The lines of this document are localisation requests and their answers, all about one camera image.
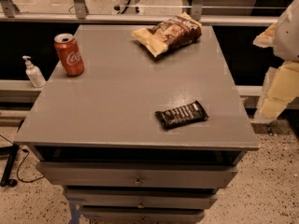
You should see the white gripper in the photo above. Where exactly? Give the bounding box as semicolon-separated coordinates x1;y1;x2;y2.
253;0;299;119

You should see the brown chip bag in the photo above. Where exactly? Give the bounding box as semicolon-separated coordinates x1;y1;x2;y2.
131;13;202;57

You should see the black rxbar chocolate bar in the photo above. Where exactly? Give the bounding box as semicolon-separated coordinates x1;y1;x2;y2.
155;101;208;129

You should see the grey drawer cabinet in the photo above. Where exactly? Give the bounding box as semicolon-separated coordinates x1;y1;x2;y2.
13;23;261;224

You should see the red coca-cola can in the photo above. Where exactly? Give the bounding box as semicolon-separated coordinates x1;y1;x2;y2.
54;34;85;77

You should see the top grey drawer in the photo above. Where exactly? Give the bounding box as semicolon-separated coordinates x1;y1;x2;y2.
36;161;237;189

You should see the grey drawer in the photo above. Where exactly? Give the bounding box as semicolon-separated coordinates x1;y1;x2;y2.
80;206;205;224
64;188;217;209
36;161;237;189

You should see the bottom grey drawer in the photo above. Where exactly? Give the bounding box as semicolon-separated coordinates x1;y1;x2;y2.
80;206;205;224

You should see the middle grey drawer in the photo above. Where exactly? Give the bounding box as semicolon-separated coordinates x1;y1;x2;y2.
64;188;217;209

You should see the white pump sanitizer bottle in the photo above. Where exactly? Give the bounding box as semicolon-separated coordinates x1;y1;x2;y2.
22;55;46;88

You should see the black stand leg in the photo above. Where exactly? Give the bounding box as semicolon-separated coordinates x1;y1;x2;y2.
0;145;18;188

